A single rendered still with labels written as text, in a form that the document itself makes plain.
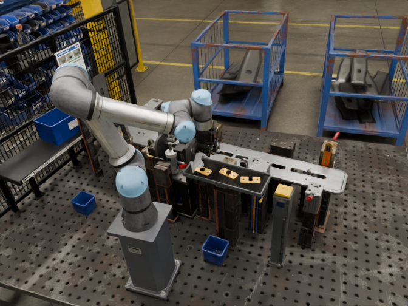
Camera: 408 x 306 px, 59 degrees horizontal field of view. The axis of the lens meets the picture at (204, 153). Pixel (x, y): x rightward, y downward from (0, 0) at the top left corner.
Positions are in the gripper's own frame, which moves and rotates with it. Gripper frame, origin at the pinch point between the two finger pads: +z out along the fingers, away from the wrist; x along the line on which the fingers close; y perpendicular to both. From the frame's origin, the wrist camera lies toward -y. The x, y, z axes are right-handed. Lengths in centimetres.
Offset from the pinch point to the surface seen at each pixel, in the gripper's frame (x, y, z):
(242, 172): 8.2, 15.7, 3.9
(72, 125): -3, -96, 11
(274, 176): 30.4, 20.6, 19.5
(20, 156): -34, -104, 17
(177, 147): 7.3, -21.4, 4.2
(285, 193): 6.5, 37.1, 3.9
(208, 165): 4.2, -0.1, 3.9
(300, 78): 342, -99, 120
